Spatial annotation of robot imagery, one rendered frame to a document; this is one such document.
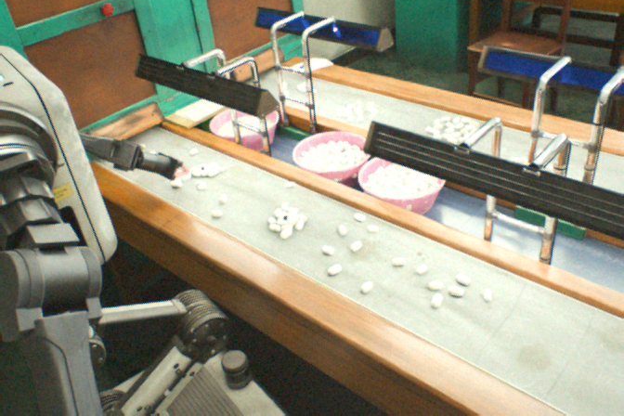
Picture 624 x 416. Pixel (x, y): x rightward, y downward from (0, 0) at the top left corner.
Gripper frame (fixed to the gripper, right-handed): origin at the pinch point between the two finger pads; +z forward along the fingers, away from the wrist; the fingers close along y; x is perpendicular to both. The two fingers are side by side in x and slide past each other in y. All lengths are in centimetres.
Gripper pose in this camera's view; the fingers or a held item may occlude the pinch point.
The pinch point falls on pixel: (186, 171)
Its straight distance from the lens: 185.7
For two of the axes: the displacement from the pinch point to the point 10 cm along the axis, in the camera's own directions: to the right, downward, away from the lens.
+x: -3.4, 9.4, 0.4
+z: 5.7, 1.7, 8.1
